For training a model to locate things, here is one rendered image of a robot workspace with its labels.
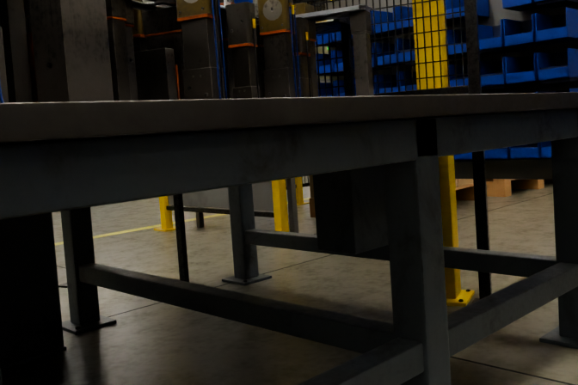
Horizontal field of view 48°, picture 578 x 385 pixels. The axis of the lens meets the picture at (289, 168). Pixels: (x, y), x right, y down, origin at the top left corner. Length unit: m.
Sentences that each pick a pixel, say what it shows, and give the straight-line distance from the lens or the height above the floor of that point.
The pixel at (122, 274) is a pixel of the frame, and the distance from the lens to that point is 2.15.
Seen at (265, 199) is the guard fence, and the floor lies 0.25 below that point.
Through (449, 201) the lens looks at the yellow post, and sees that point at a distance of 2.34.
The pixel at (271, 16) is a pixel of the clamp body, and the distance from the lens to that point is 1.82.
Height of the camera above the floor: 0.65
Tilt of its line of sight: 3 degrees down
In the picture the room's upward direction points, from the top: 4 degrees counter-clockwise
